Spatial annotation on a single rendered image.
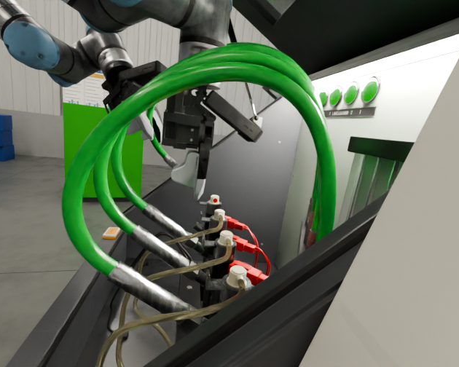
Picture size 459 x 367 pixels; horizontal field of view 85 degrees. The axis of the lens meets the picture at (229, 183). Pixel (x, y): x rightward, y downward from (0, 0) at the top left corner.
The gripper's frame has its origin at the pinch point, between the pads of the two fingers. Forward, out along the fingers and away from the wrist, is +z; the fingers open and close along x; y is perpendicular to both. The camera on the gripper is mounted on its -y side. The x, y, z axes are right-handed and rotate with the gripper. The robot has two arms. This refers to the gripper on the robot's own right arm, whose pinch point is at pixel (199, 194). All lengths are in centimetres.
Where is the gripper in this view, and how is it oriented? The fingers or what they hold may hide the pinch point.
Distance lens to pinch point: 46.5
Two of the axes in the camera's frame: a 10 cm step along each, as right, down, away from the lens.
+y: -9.8, -0.9, -1.7
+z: -1.3, 9.7, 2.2
